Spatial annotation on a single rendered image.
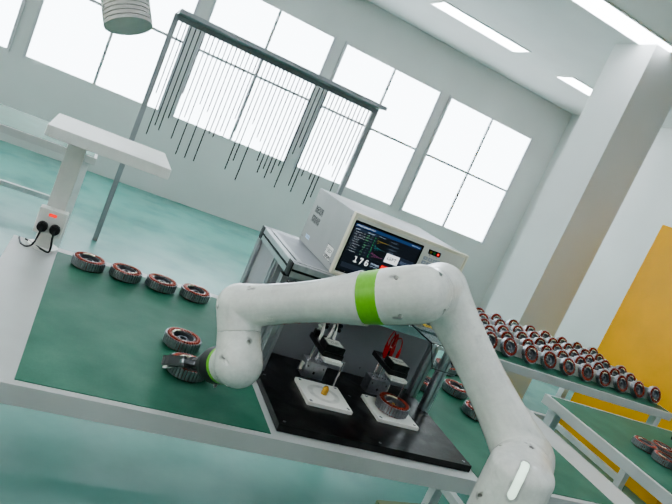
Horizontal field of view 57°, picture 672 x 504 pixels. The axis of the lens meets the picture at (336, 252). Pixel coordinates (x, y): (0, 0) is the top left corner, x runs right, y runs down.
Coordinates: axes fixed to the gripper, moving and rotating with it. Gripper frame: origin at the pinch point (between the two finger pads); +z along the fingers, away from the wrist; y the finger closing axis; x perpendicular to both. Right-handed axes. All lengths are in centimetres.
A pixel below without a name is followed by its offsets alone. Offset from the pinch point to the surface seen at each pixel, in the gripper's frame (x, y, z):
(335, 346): -14.3, -42.5, -5.1
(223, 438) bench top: 16.7, -6.4, -19.0
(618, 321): -120, -409, 149
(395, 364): -13, -65, -7
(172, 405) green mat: 11.0, 6.6, -14.8
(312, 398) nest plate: 2.3, -36.8, -6.2
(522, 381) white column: -68, -399, 240
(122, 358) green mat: 1.0, 17.0, 2.4
